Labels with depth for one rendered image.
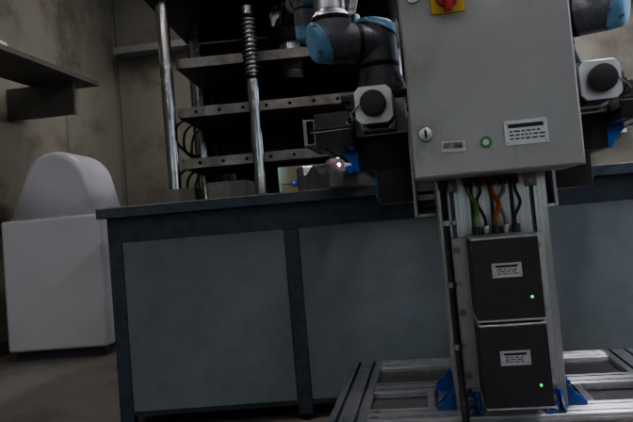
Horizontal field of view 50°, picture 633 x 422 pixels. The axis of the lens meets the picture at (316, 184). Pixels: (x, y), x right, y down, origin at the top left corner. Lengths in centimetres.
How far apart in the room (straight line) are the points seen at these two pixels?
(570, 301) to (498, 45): 128
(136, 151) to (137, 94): 53
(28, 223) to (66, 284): 43
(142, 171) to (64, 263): 231
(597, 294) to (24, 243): 320
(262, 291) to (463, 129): 123
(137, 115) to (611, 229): 481
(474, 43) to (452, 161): 24
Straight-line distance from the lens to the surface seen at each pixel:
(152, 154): 640
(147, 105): 647
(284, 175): 322
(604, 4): 199
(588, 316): 254
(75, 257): 425
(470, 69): 143
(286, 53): 335
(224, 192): 258
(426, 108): 141
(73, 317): 429
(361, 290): 240
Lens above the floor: 70
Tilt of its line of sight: 3 degrees up
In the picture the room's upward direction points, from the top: 5 degrees counter-clockwise
